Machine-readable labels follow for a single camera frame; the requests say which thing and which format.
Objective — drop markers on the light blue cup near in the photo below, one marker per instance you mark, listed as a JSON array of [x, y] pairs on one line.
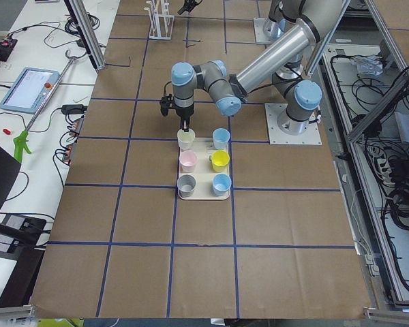
[[221, 138]]

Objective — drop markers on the green-handled reacher grabber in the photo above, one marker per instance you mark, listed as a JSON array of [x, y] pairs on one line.
[[20, 142]]

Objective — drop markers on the cream rabbit tray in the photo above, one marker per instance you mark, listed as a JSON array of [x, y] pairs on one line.
[[203, 171]]

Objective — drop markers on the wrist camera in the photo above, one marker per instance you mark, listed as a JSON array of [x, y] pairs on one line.
[[166, 104]]

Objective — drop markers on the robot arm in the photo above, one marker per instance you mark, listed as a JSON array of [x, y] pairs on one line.
[[307, 23]]

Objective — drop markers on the light blue cup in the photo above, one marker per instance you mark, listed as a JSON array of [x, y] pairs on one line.
[[221, 138], [221, 184]]

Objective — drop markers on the pink cup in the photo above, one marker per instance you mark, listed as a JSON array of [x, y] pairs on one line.
[[188, 160]]

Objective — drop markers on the light blue cup far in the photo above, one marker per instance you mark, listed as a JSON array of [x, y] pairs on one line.
[[221, 184]]

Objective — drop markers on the white ikea cup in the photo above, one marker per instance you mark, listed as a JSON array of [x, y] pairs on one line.
[[185, 139]]

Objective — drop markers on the yellow cup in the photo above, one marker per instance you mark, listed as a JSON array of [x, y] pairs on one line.
[[220, 160]]

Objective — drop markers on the grey cup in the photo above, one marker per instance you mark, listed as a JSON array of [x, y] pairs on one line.
[[186, 185]]

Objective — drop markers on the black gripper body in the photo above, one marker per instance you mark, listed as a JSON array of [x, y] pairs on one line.
[[184, 112]]

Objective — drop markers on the blue teach pendant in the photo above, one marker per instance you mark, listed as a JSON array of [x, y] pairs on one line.
[[28, 90]]

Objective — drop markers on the white wire cup rack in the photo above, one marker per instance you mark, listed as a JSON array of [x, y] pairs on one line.
[[161, 21]]

